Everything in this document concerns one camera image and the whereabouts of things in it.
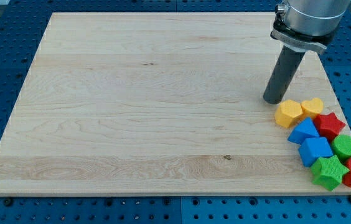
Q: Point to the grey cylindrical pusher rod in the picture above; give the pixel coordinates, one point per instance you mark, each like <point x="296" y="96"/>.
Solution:
<point x="282" y="75"/>

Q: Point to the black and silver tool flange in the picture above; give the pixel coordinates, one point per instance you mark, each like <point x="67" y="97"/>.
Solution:
<point x="304" y="26"/>

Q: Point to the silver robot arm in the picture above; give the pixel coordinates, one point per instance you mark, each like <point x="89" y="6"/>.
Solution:
<point x="340" y="8"/>

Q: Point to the red star block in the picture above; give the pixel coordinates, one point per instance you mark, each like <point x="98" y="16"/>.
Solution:
<point x="328" y="125"/>

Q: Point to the green circle block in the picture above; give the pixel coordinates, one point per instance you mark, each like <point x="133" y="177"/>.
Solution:
<point x="341" y="146"/>

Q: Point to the green star block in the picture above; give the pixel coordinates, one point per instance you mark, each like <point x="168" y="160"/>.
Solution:
<point x="328" y="172"/>

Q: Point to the yellow heart block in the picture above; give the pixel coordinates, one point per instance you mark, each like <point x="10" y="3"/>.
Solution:
<point x="311" y="108"/>

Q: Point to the yellow hexagon block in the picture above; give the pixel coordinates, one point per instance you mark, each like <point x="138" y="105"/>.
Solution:
<point x="288" y="113"/>

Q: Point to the blue triangle block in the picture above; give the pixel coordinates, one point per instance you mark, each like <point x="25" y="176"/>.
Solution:
<point x="305" y="129"/>

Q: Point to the blue cube block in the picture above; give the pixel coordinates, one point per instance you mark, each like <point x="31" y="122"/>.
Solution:
<point x="313" y="148"/>

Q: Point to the wooden board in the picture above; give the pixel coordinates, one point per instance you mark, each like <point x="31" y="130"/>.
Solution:
<point x="150" y="104"/>

